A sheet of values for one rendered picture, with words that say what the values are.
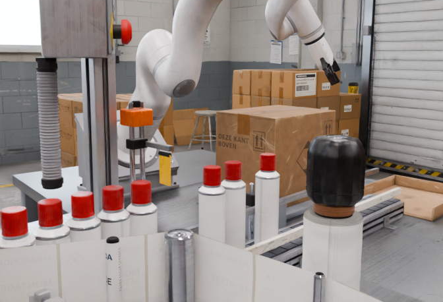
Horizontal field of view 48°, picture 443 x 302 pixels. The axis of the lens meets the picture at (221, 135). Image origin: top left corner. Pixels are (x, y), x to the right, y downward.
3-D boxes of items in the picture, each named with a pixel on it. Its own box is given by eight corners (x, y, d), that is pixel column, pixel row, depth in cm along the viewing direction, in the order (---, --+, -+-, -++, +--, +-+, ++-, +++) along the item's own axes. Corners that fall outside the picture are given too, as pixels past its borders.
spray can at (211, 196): (211, 278, 92) (211, 171, 89) (192, 270, 96) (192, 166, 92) (231, 270, 96) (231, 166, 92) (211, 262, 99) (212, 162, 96)
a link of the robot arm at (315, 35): (299, 30, 168) (303, 37, 169) (297, 40, 160) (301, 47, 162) (322, 18, 164) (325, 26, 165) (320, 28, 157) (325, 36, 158)
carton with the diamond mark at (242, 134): (273, 212, 140) (275, 118, 136) (215, 195, 157) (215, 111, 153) (332, 192, 161) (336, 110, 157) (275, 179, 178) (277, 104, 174)
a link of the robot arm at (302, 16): (300, 40, 158) (325, 24, 158) (281, 4, 153) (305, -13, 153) (293, 36, 166) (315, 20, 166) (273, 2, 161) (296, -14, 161)
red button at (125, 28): (111, 18, 74) (131, 18, 74) (112, 20, 77) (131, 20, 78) (112, 43, 74) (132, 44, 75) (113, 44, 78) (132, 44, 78)
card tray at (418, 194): (432, 221, 140) (433, 208, 139) (351, 202, 158) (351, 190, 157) (470, 200, 161) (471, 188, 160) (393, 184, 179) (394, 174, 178)
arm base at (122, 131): (107, 164, 159) (126, 126, 147) (97, 121, 170) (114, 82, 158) (161, 166, 169) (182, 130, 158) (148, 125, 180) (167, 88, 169)
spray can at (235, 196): (232, 268, 96) (233, 165, 93) (213, 261, 100) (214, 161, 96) (250, 261, 100) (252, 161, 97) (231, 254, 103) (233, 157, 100)
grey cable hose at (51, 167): (47, 191, 79) (40, 57, 75) (37, 187, 81) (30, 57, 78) (67, 187, 81) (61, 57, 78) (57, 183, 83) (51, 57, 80)
